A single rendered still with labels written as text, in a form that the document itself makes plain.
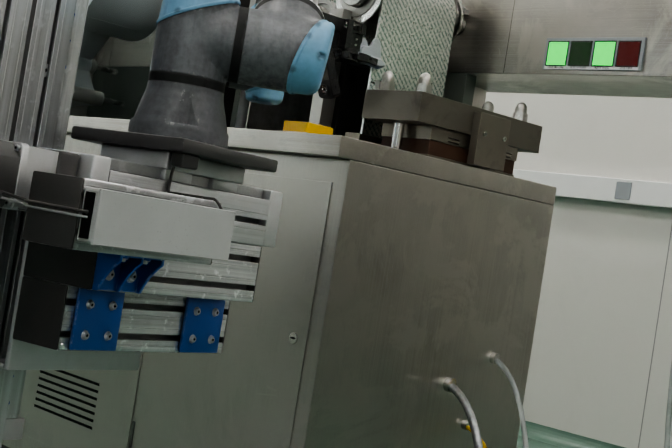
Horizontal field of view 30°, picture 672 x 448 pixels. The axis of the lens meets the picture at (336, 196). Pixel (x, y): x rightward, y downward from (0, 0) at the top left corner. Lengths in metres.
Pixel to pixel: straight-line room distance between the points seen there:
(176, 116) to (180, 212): 0.24
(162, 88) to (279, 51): 0.18
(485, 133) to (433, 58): 0.28
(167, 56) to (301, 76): 0.20
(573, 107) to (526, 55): 2.82
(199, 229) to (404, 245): 0.80
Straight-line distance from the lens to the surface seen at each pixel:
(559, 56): 2.77
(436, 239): 2.47
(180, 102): 1.85
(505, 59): 2.86
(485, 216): 2.58
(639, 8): 2.69
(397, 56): 2.73
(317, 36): 1.88
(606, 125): 5.52
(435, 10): 2.82
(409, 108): 2.52
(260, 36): 1.87
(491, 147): 2.64
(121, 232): 1.57
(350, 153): 2.28
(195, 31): 1.87
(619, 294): 5.38
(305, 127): 2.38
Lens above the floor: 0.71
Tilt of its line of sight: 2 degrees up
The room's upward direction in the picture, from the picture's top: 9 degrees clockwise
